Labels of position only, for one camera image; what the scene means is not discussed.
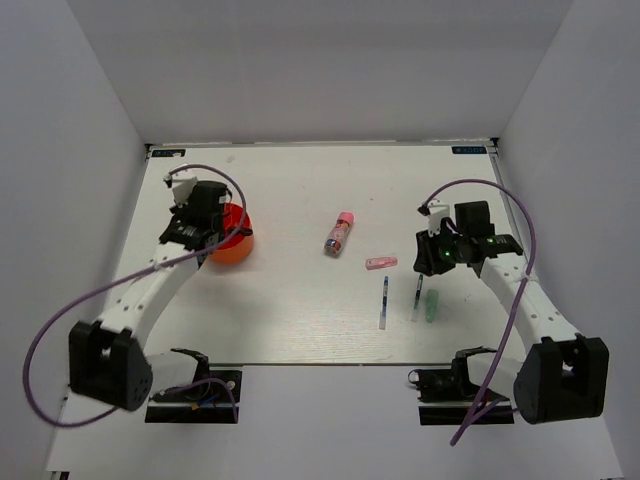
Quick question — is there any right blue table label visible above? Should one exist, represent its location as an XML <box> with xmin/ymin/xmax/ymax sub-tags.
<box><xmin>451</xmin><ymin>145</ymin><xmax>487</xmax><ymax>155</ymax></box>

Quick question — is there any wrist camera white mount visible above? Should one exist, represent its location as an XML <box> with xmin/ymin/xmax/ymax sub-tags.
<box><xmin>163</xmin><ymin>169</ymin><xmax>198</xmax><ymax>206</ymax></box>
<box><xmin>417</xmin><ymin>198</ymin><xmax>450</xmax><ymax>237</ymax></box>

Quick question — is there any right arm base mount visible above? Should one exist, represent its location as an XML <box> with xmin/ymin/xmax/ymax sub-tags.
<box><xmin>407</xmin><ymin>368</ymin><xmax>515</xmax><ymax>426</ymax></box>

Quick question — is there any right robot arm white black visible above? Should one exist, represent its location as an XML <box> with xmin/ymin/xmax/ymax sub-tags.
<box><xmin>414</xmin><ymin>201</ymin><xmax>609</xmax><ymax>424</ymax></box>

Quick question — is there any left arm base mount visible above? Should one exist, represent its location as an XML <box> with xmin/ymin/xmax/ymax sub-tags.
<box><xmin>144</xmin><ymin>368</ymin><xmax>243</xmax><ymax>425</ymax></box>

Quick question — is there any green gel pen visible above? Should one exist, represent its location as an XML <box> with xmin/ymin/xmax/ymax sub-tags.
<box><xmin>411</xmin><ymin>274</ymin><xmax>424</xmax><ymax>322</ymax></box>

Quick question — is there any blue gel pen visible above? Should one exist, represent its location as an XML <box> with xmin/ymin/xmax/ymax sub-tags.
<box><xmin>378</xmin><ymin>276</ymin><xmax>389</xmax><ymax>330</ymax></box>

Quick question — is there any left blue table label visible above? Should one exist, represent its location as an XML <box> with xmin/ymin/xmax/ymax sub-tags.
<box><xmin>151</xmin><ymin>149</ymin><xmax>186</xmax><ymax>158</ymax></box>

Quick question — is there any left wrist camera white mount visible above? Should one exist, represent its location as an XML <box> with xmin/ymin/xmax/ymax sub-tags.
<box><xmin>163</xmin><ymin>169</ymin><xmax>198</xmax><ymax>206</ymax></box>

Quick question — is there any purple cable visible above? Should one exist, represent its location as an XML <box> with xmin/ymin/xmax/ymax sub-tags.
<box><xmin>449</xmin><ymin>178</ymin><xmax>540</xmax><ymax>447</ymax></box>
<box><xmin>22</xmin><ymin>163</ymin><xmax>249</xmax><ymax>428</ymax></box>

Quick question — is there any pink translucent eraser case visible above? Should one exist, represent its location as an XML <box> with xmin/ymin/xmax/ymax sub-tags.
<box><xmin>365</xmin><ymin>256</ymin><xmax>398</xmax><ymax>271</ymax></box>

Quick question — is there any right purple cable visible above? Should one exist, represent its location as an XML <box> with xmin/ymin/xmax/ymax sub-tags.
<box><xmin>449</xmin><ymin>178</ymin><xmax>540</xmax><ymax>447</ymax></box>

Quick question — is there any pink capped clear marker tube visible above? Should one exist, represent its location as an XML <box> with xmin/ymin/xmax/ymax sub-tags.
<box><xmin>323</xmin><ymin>212</ymin><xmax>354</xmax><ymax>257</ymax></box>

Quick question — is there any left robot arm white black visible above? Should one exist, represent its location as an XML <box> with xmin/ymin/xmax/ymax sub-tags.
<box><xmin>69</xmin><ymin>180</ymin><xmax>229</xmax><ymax>411</ymax></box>

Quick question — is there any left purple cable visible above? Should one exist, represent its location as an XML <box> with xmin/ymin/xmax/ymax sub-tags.
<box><xmin>22</xmin><ymin>163</ymin><xmax>249</xmax><ymax>428</ymax></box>

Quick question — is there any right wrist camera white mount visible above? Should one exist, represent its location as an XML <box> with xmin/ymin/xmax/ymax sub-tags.
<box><xmin>417</xmin><ymin>198</ymin><xmax>450</xmax><ymax>237</ymax></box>

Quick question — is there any blue table label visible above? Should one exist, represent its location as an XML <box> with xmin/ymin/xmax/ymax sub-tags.
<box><xmin>151</xmin><ymin>149</ymin><xmax>186</xmax><ymax>158</ymax></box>
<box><xmin>451</xmin><ymin>145</ymin><xmax>487</xmax><ymax>155</ymax></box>

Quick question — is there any red round pen holder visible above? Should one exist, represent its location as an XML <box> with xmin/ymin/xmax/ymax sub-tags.
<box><xmin>208</xmin><ymin>203</ymin><xmax>255</xmax><ymax>265</ymax></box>

